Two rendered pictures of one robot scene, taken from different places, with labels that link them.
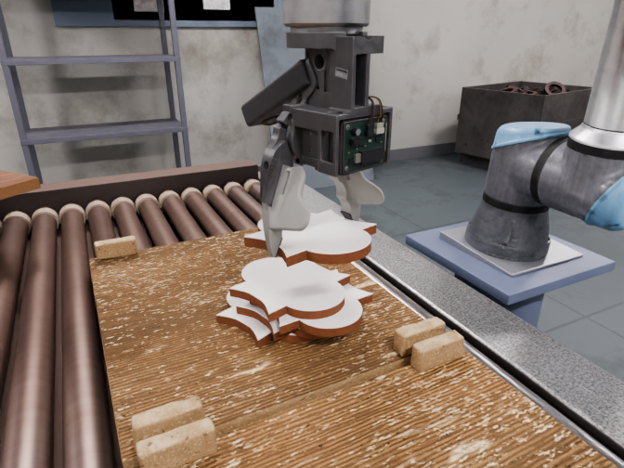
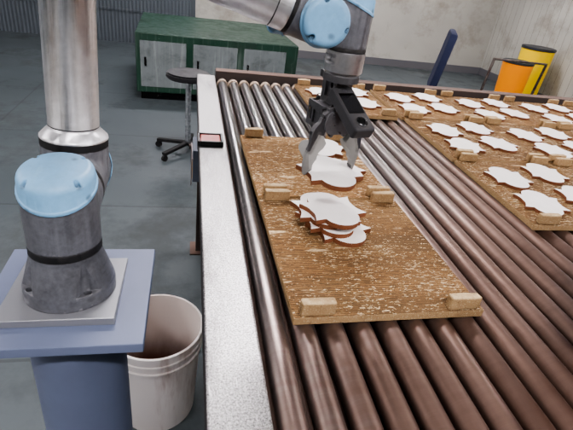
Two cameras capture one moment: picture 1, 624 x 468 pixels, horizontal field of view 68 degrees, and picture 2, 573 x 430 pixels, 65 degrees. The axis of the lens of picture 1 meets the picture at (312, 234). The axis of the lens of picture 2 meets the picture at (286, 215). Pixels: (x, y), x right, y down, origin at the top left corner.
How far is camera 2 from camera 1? 136 cm
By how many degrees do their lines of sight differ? 126
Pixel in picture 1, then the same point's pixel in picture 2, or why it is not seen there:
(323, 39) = not seen: hidden behind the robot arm
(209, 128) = not seen: outside the picture
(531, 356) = (222, 196)
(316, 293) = (322, 199)
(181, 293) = (394, 255)
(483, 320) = (222, 212)
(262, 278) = (348, 212)
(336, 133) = not seen: hidden behind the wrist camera
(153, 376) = (393, 217)
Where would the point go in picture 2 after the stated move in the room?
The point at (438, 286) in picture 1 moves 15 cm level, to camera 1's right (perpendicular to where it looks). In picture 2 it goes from (222, 234) to (158, 217)
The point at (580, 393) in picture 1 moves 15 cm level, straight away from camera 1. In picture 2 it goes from (222, 184) to (167, 195)
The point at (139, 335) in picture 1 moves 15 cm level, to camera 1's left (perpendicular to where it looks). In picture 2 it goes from (408, 236) to (478, 253)
